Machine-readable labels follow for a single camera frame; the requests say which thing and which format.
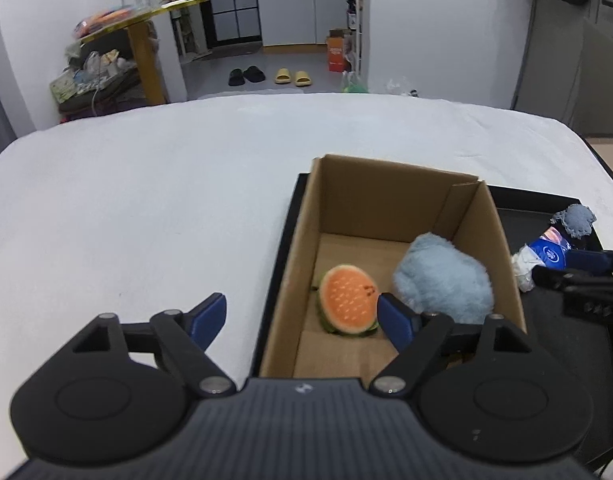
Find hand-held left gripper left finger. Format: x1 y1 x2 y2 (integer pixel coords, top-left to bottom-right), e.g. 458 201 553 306
69 292 238 400

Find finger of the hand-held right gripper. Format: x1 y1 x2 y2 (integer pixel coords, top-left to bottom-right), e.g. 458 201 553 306
564 246 613 277
531 265 613 292

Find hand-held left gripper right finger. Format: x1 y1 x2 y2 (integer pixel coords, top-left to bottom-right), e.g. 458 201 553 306
369 294 535 400

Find white cloth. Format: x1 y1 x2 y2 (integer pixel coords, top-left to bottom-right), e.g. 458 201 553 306
511 244 542 293

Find grey fluffy cloth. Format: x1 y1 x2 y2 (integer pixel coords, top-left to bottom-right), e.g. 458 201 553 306
551 204 597 238

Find plush burger toy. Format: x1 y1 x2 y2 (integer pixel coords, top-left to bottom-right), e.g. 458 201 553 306
314 265 382 337

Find black tray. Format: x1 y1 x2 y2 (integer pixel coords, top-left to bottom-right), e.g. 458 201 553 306
249 172 613 471

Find light blue fluffy plush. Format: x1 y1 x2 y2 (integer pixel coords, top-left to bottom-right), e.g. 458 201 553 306
391 232 495 326

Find brown cardboard box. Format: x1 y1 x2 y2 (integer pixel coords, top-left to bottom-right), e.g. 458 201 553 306
259 155 528 380

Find grey leaning panel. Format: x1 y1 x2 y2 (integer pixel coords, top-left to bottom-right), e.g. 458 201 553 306
569 16 613 133

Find black pole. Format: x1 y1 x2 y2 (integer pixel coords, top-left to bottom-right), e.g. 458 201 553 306
511 0 541 111

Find clear plastic bag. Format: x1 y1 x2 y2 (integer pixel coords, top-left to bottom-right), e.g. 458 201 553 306
384 77 418 98

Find green plastic bag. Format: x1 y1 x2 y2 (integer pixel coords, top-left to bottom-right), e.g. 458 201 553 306
341 71 370 95

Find yellow round table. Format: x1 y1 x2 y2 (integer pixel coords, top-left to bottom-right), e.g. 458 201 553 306
79 0 210 107

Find pile of household clutter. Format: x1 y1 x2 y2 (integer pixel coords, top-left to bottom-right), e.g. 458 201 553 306
49 40 142 122

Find grey doormat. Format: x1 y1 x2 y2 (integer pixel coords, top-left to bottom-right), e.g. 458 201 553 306
206 44 262 59

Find orange cardboard box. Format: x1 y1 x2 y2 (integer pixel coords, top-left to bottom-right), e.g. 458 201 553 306
327 35 351 73

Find white narrow rack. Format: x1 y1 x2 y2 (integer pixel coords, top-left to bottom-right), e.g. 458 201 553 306
354 0 366 81

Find black grid glass door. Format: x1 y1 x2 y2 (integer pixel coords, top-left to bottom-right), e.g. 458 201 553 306
206 0 262 43

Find colourful packets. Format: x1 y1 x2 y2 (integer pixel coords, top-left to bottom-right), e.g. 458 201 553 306
74 7 132 41

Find white cabinet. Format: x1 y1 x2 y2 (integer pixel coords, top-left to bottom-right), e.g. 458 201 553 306
255 0 362 48

